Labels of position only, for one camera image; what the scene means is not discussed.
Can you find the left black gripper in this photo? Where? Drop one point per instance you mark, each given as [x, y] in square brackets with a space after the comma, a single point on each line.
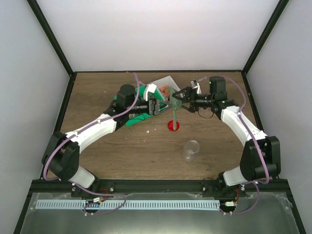
[153, 108]

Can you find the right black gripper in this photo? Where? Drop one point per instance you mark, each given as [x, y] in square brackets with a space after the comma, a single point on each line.
[188, 91]

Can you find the green slotted scoop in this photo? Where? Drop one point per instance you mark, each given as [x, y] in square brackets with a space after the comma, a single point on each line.
[176, 104]

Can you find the green double candy bin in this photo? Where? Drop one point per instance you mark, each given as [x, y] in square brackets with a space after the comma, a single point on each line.
[136, 117]

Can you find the white candy bin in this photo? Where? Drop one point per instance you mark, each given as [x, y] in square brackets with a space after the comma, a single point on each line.
[163, 84]

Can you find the clear plastic jar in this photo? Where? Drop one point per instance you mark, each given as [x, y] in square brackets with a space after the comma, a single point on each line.
[191, 150]

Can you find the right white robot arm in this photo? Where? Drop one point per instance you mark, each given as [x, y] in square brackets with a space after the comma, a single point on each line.
[260, 159]

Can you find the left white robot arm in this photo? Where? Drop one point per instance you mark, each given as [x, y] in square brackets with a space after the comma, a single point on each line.
[63, 150]

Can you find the red jar lid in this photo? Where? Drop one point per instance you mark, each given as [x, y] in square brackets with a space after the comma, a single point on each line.
[173, 125]

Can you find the light blue slotted strip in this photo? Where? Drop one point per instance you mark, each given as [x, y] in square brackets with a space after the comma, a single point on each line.
[130, 205]

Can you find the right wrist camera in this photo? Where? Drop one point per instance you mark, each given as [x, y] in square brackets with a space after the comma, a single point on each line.
[195, 86]

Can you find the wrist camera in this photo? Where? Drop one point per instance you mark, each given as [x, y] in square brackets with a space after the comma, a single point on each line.
[149, 88]
[195, 86]

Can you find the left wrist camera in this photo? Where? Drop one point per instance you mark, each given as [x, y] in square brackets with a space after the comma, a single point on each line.
[149, 88]

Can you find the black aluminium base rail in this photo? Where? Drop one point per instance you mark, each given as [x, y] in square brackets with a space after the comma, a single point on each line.
[206, 187]

